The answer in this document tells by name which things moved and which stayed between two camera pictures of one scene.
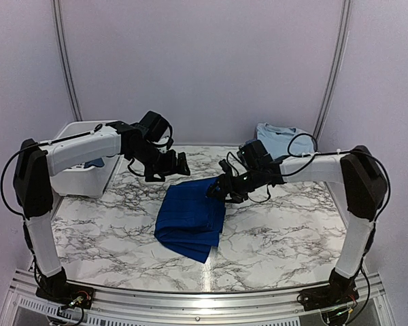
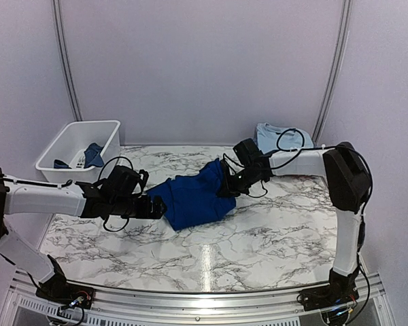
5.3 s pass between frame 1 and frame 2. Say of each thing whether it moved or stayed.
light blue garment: stayed
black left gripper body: moved
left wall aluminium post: stayed
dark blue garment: moved
